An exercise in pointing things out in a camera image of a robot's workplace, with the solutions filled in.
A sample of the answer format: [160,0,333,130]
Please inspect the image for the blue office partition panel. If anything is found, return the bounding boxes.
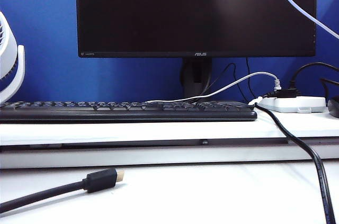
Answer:
[0,0,339,104]

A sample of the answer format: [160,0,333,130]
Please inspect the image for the black HDMI cable gold plug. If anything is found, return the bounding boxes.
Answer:
[0,168,125,214]

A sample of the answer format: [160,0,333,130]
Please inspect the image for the thick black power cable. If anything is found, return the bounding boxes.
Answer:
[253,103,336,224]

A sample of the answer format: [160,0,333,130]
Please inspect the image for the thin black cable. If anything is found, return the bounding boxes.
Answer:
[202,62,247,102]
[246,57,252,102]

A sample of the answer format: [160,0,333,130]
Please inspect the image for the black ASUS computer monitor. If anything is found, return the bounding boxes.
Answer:
[75,0,317,58]

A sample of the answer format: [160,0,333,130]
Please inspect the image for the black monitor stand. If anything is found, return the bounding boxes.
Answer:
[181,57,213,98]

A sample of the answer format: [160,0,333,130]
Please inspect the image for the black looping cable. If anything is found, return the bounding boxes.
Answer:
[289,61,339,89]

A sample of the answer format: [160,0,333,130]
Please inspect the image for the black computer mouse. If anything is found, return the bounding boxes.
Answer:
[327,96,339,118]

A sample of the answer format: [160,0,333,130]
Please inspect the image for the black mouse cable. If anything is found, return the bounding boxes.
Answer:
[320,77,339,100]

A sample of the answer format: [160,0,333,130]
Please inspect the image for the white desk fan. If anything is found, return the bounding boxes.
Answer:
[0,11,26,103]

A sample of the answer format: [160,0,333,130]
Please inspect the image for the white power strip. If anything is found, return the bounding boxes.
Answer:
[248,96,327,114]

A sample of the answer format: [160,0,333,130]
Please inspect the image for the black plug on power strip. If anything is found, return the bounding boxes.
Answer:
[265,88,300,98]

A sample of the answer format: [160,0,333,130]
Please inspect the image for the white desk riser shelf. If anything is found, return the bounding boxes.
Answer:
[0,102,339,169]

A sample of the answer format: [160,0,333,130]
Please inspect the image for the black computer keyboard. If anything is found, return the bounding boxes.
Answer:
[0,101,258,124]

